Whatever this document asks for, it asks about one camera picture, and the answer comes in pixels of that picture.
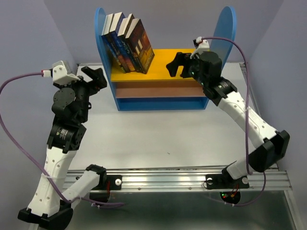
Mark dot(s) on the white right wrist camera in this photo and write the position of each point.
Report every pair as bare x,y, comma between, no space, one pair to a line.
201,45

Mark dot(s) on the aluminium mounting rail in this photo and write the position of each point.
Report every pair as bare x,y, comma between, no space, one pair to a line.
183,179

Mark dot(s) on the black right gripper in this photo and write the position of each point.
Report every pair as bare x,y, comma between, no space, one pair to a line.
178,61

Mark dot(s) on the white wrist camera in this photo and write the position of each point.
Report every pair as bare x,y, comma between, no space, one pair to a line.
201,45
60,73

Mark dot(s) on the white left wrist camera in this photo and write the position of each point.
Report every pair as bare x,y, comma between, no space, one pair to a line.
60,73

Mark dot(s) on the Little Women book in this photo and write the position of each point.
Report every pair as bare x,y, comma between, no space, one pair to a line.
121,45

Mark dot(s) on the Edward Tulane book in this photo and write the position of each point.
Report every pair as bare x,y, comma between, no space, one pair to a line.
139,46

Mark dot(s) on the Animal Farm book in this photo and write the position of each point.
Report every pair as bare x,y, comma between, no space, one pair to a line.
108,41

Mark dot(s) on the blue wooden bookshelf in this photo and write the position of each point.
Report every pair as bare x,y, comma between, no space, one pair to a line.
155,90

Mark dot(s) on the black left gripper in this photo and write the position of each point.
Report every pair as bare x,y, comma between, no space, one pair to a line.
98,82

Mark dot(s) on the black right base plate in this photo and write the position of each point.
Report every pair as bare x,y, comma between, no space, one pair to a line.
220,181

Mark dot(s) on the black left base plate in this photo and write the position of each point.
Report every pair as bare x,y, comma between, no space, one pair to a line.
109,182

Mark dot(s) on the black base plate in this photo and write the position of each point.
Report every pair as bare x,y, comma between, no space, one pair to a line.
109,182
220,181

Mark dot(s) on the Three Days to See book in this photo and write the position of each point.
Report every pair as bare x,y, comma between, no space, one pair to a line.
130,59

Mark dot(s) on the Jane Eyre book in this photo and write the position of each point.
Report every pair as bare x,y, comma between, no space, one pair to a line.
118,17

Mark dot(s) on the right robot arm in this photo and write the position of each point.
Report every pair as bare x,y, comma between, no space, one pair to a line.
270,144

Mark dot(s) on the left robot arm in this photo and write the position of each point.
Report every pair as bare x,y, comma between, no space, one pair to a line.
51,208

